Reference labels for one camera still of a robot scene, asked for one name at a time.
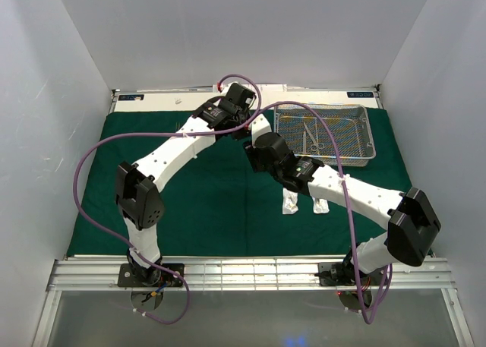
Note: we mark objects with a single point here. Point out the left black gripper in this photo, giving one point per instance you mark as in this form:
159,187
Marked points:
241,135

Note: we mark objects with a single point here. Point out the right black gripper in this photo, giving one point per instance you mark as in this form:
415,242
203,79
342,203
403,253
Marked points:
251,155

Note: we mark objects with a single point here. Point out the metal mesh instrument tray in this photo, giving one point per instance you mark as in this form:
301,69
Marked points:
347,125

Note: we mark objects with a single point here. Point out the plastic packet printed label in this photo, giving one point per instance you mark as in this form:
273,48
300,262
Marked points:
289,202

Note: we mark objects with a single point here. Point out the green surgical cloth wrap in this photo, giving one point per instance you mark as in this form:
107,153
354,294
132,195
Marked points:
216,206

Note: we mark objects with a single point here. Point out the plastic packet black yellow part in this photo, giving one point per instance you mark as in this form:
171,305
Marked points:
320,206

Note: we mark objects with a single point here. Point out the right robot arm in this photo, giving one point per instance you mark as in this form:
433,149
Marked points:
408,219

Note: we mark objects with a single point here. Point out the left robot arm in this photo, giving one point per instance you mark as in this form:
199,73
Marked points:
138,185

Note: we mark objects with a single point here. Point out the steel surgical scissors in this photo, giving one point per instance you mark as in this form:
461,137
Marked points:
315,145

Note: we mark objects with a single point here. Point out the white paper sheet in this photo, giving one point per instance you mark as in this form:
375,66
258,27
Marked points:
267,88

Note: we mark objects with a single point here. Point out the right blue label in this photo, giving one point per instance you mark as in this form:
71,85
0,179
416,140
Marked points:
360,94

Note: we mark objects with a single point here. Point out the blue label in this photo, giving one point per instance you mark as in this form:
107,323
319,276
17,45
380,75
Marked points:
130,97
360,94

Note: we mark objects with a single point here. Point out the left blue label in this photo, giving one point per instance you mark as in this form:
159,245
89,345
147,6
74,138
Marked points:
130,97

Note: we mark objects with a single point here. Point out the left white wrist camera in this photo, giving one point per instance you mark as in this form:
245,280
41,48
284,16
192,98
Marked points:
222,88

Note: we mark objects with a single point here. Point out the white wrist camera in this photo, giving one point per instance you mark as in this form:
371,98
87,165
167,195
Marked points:
222,88
259,126

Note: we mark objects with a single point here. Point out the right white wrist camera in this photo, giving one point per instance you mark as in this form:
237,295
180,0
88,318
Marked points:
259,126

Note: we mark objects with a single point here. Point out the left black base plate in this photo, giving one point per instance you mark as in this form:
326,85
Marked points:
130,276

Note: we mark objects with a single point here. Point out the aluminium front rail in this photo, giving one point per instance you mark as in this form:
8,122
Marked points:
206,274

